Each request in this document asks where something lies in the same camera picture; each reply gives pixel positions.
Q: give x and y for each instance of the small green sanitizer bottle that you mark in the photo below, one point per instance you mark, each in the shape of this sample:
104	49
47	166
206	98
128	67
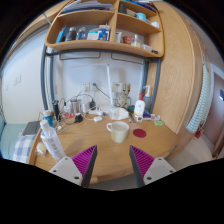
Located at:
159	123

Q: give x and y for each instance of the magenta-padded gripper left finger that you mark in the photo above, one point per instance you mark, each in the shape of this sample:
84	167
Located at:
68	168

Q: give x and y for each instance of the wooden shelf unit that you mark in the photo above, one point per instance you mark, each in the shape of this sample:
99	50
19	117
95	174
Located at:
103	45

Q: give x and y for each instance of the grey laptop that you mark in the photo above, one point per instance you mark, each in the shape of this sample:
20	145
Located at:
31	128

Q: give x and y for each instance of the cream ceramic mug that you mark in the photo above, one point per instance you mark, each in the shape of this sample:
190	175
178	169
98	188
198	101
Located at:
118	133

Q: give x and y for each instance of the white power strip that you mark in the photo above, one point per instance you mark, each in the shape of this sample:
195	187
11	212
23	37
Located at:
95	112

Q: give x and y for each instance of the blue plaid pillow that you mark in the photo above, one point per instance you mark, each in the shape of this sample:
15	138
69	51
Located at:
24	148

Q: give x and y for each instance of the small blue box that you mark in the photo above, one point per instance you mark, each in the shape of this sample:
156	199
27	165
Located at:
147	115

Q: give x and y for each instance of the grey metal frame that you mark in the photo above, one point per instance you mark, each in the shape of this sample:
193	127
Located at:
43	80

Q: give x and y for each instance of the black charger block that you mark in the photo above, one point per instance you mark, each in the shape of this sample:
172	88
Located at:
78	118

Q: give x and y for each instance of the flat round red coaster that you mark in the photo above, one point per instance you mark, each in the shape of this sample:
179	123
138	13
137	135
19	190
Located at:
139	133

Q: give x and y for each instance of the white pink pouch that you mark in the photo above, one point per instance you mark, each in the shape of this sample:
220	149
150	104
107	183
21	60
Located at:
155	117

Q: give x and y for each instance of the wooden upper bunk rail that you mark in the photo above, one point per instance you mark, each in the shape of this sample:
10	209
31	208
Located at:
40	21

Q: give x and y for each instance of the striped hanging towel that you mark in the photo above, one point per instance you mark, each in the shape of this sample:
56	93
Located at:
200	103

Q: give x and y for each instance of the small white rounded case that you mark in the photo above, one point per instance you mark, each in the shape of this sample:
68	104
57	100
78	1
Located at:
97	118

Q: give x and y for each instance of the small cream round container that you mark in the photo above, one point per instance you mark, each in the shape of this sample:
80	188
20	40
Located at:
41	149

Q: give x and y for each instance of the brown tree figurine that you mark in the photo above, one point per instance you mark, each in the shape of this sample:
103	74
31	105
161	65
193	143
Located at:
126	95

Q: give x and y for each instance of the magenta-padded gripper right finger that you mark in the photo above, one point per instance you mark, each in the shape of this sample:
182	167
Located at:
156	168

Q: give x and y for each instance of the white pump bottle red top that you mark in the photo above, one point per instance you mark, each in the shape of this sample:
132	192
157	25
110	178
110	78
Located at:
139	108

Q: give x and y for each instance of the clear plastic water bottle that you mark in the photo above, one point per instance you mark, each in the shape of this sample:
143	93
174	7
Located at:
52	141

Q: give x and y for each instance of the steel tumbler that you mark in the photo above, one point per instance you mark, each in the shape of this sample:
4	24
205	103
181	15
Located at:
75	106

